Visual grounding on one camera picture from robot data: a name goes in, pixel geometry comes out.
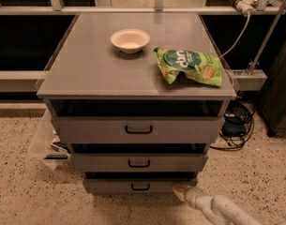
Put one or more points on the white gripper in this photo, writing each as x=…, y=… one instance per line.
x=194, y=196

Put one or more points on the grey bottom drawer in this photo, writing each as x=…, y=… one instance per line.
x=111, y=186

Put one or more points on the grey drawer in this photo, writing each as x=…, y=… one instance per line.
x=111, y=186
x=137, y=129
x=138, y=163

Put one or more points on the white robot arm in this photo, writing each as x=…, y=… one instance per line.
x=218, y=209

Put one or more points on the grey drawer cabinet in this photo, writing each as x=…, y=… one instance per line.
x=92, y=78

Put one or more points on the grey middle drawer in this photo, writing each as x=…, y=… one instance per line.
x=138, y=163

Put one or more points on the grey top drawer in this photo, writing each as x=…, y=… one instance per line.
x=137, y=129

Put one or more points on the green snack bag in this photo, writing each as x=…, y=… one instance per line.
x=199, y=67

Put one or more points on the dark cabinet at right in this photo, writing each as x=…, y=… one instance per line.
x=272, y=103

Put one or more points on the white paper bowl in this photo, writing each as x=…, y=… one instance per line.
x=130, y=41

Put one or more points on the white power strip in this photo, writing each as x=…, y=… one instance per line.
x=244, y=6

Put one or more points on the diagonal metal rod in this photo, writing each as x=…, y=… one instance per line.
x=254, y=63

